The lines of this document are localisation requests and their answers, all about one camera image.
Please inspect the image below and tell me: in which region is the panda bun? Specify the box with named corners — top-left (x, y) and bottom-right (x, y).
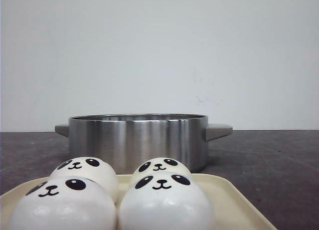
top-left (118, 172), bottom-right (215, 230)
top-left (130, 157), bottom-right (192, 185)
top-left (49, 157), bottom-right (119, 202)
top-left (6, 176), bottom-right (118, 230)

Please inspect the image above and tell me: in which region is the stainless steel pot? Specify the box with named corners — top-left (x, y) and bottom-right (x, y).
top-left (55, 113), bottom-right (233, 174)

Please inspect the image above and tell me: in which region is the cream plastic tray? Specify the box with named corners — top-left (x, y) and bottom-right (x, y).
top-left (0, 174), bottom-right (276, 230)

